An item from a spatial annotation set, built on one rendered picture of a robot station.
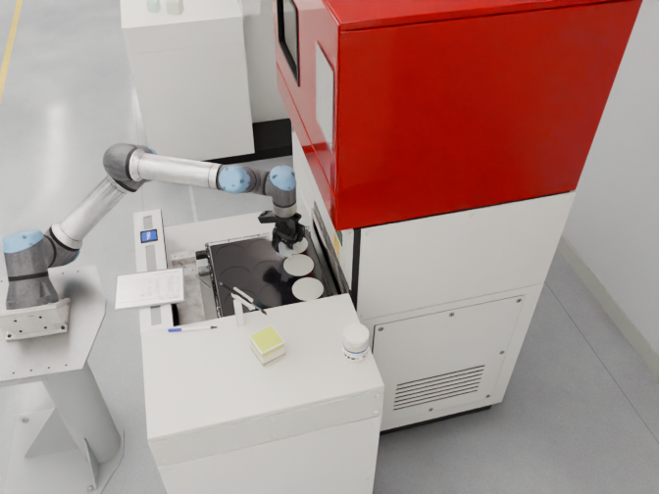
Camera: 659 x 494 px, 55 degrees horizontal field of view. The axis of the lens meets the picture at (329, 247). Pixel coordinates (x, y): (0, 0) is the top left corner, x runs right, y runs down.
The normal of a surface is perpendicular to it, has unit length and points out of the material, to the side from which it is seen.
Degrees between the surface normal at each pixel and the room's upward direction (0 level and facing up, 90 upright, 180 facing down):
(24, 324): 90
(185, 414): 0
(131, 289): 0
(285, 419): 90
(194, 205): 0
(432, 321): 90
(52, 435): 90
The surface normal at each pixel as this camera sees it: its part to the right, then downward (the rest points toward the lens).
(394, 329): 0.25, 0.67
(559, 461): 0.00, -0.72
